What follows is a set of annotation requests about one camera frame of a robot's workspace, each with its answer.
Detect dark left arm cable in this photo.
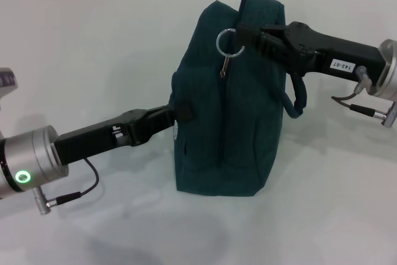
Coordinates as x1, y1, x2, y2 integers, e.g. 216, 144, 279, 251
33, 156, 100, 216

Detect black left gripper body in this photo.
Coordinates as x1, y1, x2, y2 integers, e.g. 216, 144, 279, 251
54, 108, 156, 166

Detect dark right arm cable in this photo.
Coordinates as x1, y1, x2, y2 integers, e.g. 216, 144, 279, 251
331, 66, 397, 128

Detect dark teal insulated lunch bag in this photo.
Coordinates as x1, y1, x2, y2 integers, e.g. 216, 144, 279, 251
169, 0, 308, 198

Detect dark arm cable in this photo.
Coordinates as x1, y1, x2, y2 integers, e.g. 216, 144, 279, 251
331, 66, 397, 128
33, 156, 100, 216

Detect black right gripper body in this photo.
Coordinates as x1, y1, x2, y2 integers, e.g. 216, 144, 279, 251
283, 21, 387, 88

